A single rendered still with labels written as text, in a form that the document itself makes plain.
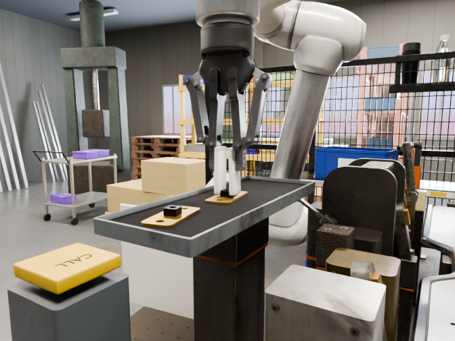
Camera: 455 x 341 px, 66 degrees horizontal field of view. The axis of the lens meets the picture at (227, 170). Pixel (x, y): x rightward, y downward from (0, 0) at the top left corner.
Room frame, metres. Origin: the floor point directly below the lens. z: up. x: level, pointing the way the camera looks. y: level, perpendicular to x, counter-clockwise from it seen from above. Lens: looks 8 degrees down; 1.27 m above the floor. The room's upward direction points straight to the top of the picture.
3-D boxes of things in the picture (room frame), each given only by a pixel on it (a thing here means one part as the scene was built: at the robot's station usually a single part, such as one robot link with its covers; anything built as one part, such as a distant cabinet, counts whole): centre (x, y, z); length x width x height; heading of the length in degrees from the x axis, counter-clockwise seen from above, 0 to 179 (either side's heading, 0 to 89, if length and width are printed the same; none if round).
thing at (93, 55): (6.02, 2.22, 1.61); 1.04 x 0.86 x 3.21; 63
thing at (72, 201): (4.63, 1.98, 0.46); 0.98 x 0.59 x 0.93; 162
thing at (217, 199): (0.51, 0.00, 1.17); 0.08 x 0.04 x 0.01; 158
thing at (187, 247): (0.50, 0.00, 1.16); 0.37 x 0.14 x 0.02; 148
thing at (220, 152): (0.51, 0.01, 1.20); 0.03 x 0.01 x 0.07; 158
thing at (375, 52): (5.25, -2.33, 1.12); 2.42 x 0.65 x 2.23; 155
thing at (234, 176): (0.51, -0.01, 1.20); 0.03 x 0.01 x 0.07; 158
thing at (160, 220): (0.40, 0.07, 1.17); 0.08 x 0.04 x 0.01; 160
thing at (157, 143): (7.75, 1.32, 0.48); 1.35 x 0.93 x 0.96; 65
